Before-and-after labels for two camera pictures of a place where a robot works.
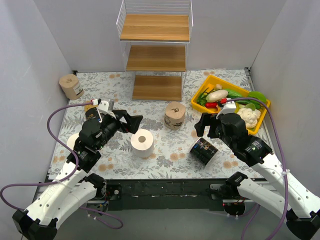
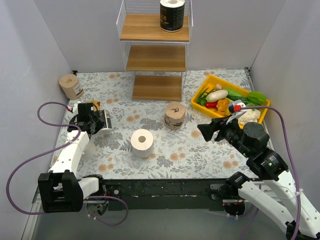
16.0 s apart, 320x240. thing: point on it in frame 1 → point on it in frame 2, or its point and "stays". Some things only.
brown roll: [72, 86] stays
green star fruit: [258, 95] stays
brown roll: [174, 115] stays
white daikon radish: [217, 95] stays
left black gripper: [121, 121] → [92, 124]
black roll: [203, 150] → [171, 14]
